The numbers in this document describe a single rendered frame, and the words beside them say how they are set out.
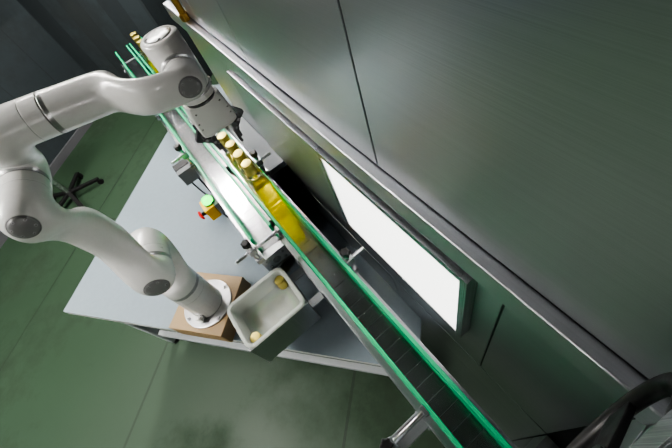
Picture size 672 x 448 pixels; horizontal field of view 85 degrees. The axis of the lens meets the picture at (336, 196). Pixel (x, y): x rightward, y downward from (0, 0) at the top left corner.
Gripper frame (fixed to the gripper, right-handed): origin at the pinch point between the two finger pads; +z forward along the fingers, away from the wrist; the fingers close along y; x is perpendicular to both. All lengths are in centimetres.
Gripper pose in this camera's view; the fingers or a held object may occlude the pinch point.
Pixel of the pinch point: (229, 139)
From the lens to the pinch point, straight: 105.4
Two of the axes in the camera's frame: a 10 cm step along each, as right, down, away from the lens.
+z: 2.4, 5.6, 8.0
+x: 5.9, 5.7, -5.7
